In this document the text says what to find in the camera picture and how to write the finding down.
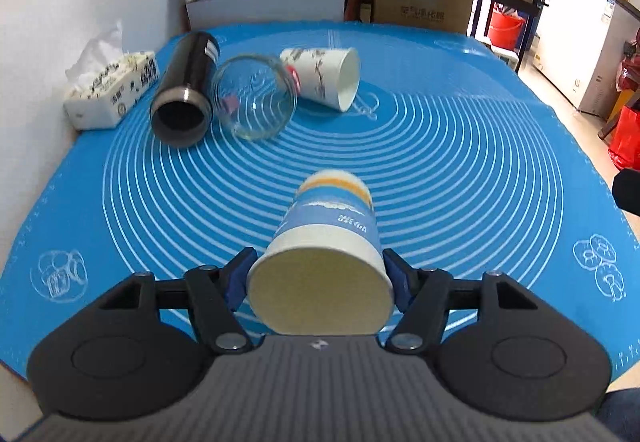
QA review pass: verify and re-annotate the blue and white paper cup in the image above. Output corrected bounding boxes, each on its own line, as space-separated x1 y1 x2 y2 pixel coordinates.
247 169 394 336

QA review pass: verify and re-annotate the clear glass cup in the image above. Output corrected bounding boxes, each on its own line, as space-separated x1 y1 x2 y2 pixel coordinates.
212 54 300 141

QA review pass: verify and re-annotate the white patterned paper cup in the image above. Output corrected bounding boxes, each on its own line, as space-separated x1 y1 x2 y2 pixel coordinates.
280 48 360 113

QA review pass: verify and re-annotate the white chest freezer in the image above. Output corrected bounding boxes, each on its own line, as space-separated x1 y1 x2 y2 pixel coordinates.
533 0 639 118

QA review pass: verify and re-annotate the blue silicone baking mat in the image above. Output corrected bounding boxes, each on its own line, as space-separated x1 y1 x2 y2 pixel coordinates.
1 24 639 375

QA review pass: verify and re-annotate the black thermos bottle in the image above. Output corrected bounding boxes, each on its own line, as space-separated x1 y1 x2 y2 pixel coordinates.
149 32 220 148

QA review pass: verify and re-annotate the red plastic bucket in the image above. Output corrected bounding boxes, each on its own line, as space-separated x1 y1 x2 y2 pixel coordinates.
487 9 525 51

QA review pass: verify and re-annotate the white tissue pack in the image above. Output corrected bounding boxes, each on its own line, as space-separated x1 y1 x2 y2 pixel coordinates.
63 20 160 131

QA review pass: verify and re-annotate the white cardboard box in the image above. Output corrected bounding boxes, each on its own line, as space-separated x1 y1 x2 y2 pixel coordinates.
184 0 346 30

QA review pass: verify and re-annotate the black metal chair frame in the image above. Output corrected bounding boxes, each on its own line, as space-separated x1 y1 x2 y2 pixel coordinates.
471 0 547 72

